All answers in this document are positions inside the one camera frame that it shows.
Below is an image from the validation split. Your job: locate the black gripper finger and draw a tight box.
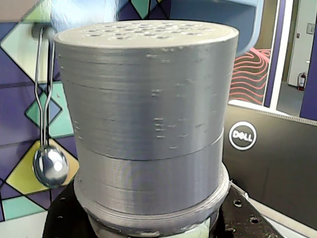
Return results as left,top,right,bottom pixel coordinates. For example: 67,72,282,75
214,180,281,238
42,184,95,238

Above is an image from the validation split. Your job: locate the grey 3D-printed salt shaker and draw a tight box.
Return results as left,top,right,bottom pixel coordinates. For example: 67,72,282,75
53,19,241,238

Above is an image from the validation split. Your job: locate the steel ladle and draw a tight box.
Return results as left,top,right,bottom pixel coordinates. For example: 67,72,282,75
33,27,69,188

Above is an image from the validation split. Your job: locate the black Dell monitor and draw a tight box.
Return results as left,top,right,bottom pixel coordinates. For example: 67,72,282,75
222,99,317,229

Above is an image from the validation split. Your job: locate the red fire extinguisher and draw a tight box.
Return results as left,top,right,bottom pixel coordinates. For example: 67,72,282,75
298,71,308,91

